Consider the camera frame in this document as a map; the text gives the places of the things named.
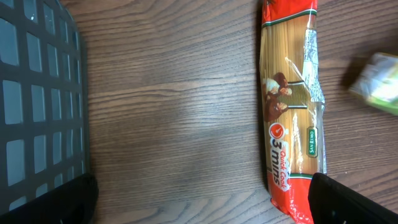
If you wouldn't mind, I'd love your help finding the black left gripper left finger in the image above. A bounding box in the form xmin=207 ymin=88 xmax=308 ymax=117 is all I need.
xmin=1 ymin=173 xmax=99 ymax=224

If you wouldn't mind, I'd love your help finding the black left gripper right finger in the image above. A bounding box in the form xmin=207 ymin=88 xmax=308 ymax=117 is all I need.
xmin=308 ymin=172 xmax=397 ymax=224

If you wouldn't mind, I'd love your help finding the green drink carton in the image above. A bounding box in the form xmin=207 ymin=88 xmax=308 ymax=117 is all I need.
xmin=349 ymin=52 xmax=397 ymax=116

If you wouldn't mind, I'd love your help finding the orange spaghetti packet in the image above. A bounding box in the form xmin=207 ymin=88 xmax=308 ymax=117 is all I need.
xmin=259 ymin=0 xmax=326 ymax=223

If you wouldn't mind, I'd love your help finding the grey plastic shopping basket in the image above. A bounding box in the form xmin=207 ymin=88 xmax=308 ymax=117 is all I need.
xmin=1 ymin=0 xmax=90 ymax=213

